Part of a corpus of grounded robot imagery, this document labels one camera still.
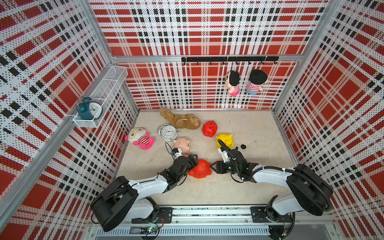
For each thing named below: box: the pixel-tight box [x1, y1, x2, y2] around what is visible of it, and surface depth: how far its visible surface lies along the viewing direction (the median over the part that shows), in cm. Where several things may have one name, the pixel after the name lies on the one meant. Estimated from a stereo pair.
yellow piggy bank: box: [216, 133, 235, 149], surface depth 95 cm
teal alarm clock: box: [76, 96, 103, 120], surface depth 64 cm
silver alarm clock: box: [157, 123, 180, 142], surface depth 104 cm
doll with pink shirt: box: [225, 70, 240, 97], surface depth 97 cm
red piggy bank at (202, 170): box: [188, 159, 212, 179], surface depth 82 cm
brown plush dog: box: [160, 107, 201, 130], surface depth 104 cm
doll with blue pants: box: [246, 69, 268, 96], surface depth 100 cm
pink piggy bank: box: [173, 137, 190, 156], surface depth 94 cm
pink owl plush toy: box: [124, 127, 155, 150], surface depth 98 cm
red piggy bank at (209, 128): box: [202, 120, 218, 138], surface depth 101 cm
